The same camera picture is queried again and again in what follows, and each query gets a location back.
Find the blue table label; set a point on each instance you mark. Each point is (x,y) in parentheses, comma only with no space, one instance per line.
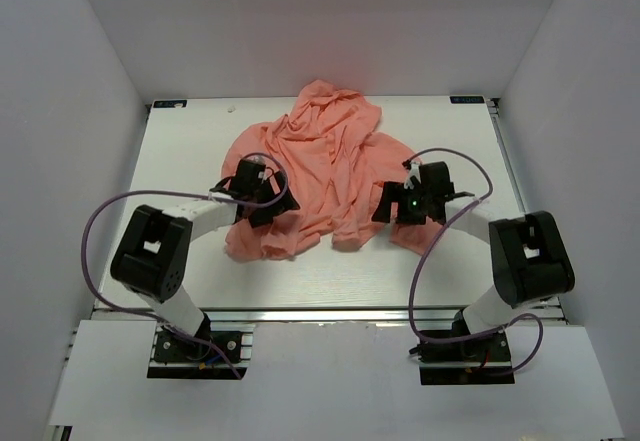
(169,104)
(466,99)

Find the left blue table label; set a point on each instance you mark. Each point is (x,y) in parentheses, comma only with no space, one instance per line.
(169,104)

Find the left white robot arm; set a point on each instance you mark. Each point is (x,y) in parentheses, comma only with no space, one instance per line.
(151,258)

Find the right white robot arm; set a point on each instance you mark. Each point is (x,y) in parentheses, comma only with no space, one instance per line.
(528,258)

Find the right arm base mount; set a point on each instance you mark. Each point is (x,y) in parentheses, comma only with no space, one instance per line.
(484,361)

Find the salmon pink jacket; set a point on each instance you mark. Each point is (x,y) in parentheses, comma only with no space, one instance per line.
(336,161)

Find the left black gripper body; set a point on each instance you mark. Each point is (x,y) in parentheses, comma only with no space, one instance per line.
(264,192)

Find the right blue table label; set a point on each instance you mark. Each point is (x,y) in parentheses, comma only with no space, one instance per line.
(466,99)

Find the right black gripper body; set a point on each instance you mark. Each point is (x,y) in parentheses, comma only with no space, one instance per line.
(413,206)

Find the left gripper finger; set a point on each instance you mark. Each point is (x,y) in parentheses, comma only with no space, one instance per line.
(261,217)
(285,199)

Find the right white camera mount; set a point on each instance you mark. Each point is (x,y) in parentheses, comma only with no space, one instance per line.
(413,178)

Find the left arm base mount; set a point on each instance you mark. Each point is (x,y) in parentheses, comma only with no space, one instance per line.
(173,358)

